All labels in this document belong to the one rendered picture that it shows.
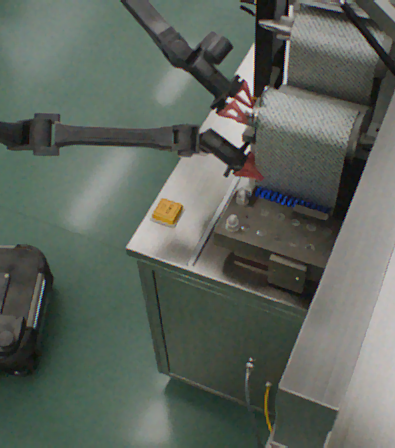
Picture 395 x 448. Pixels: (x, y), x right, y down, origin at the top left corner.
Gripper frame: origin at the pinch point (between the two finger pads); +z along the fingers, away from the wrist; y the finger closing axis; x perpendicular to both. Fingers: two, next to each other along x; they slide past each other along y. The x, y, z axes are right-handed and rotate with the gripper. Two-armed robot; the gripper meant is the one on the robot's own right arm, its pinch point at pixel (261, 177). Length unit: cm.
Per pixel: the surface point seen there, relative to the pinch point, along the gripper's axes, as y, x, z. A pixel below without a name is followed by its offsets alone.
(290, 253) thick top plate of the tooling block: 18.9, 4.5, 15.2
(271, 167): 0.2, 6.0, -0.2
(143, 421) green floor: 43, -106, 29
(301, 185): 0.3, 7.3, 9.2
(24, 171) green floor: -50, -164, -71
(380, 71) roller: -24.2, 33.5, 7.1
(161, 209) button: 10.9, -25.6, -16.1
